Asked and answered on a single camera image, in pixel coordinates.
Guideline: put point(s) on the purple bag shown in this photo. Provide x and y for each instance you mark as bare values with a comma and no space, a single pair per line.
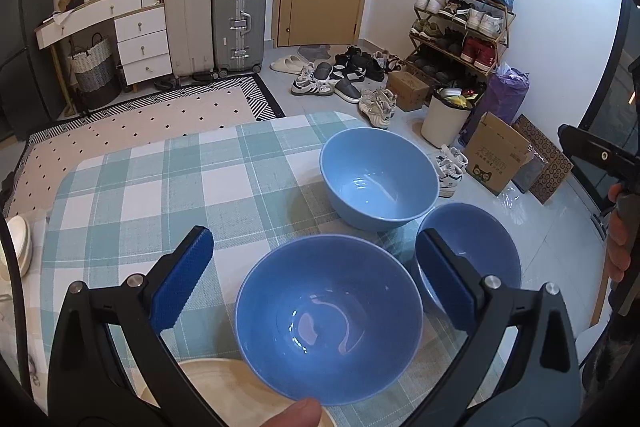
500,94

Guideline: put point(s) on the white green sneaker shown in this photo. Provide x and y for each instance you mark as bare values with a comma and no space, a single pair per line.
450,172

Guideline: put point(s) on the scattered pairs of shoes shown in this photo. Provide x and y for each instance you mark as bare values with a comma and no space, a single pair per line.
345,77

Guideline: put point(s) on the rows of shelved sneakers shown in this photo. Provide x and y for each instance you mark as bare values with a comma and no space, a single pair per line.
465,14

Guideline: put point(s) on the beige suitcase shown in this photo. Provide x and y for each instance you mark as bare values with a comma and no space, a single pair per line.
190,22

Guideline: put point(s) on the cream round plate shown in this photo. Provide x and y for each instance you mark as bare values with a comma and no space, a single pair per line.
220,387

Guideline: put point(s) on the person's right hand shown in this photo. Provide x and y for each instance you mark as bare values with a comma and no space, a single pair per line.
616,252

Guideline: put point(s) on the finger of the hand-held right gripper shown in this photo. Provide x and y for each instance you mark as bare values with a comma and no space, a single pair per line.
590,152

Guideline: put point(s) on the grey white laundry basket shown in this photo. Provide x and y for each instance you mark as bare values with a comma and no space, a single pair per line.
95,72

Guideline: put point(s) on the metal shoe rack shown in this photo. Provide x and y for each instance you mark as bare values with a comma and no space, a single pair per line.
505,32

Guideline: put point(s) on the teal checked tablecloth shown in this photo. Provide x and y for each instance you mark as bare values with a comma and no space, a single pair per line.
150,187

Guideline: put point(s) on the blue bowl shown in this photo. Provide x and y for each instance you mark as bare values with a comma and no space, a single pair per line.
370,167
310,287
482,247

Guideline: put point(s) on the white vanity desk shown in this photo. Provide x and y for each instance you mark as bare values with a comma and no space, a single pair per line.
142,42

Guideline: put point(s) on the grey floor mat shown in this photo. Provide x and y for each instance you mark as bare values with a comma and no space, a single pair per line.
315,53

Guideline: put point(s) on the printed cardboard box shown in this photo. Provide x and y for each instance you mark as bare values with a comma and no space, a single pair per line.
495,152

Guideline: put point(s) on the person's left hand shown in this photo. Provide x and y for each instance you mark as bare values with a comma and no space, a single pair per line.
290,414

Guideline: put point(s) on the silver suitcase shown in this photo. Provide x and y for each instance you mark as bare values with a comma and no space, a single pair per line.
240,22

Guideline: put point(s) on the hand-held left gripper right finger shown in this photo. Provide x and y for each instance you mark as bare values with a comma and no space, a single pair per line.
445,277

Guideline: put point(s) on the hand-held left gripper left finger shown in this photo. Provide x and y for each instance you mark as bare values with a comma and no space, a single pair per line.
182,277

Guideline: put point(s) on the white trash can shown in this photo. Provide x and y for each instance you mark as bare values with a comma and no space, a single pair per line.
445,122

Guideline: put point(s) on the brown patterned doormat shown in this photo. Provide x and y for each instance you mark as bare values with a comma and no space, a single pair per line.
550,167

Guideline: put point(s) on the small brown cardboard box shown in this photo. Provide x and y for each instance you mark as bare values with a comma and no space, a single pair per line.
407,89

